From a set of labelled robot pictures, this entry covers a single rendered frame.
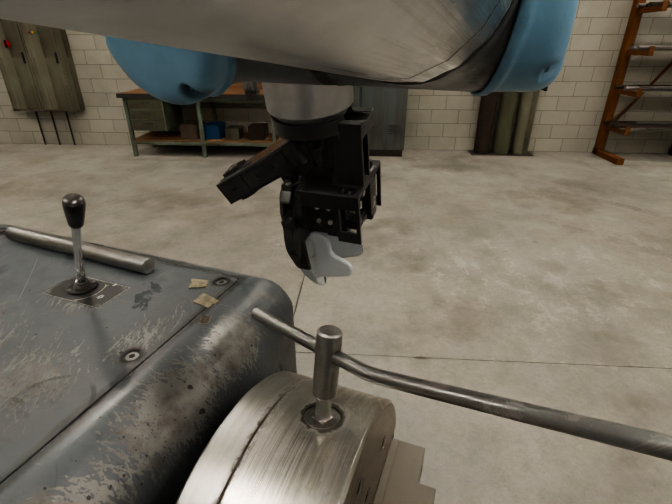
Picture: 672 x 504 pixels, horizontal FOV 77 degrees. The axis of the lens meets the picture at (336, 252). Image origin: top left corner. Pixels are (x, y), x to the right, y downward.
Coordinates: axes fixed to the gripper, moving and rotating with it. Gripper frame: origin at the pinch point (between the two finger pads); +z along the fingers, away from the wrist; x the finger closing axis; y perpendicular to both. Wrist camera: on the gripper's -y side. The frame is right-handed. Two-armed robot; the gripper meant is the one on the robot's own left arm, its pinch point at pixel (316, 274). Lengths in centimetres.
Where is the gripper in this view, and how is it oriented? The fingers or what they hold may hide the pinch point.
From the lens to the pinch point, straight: 50.4
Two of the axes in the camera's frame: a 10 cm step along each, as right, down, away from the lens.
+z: 0.9, 7.7, 6.4
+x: 3.5, -6.2, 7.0
